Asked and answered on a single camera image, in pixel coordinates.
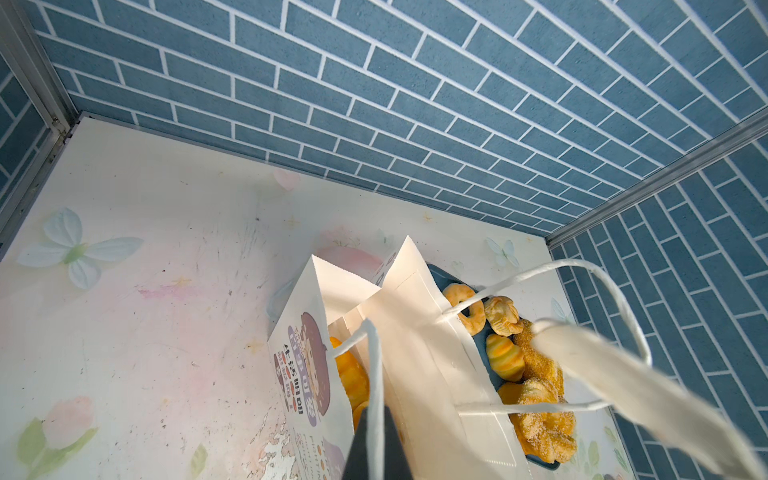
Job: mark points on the white paper bag with pattern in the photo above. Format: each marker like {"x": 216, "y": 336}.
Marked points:
{"x": 433, "y": 412}

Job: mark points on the metal tongs white tips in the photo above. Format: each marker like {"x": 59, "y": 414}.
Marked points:
{"x": 676, "y": 417}

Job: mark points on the sesame oval bread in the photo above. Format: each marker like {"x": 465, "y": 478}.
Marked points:
{"x": 538, "y": 365}

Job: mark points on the large sugared twisted bun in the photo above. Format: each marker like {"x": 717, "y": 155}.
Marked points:
{"x": 547, "y": 435}

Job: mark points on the pale shell pastry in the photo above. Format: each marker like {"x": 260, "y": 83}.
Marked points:
{"x": 503, "y": 316}

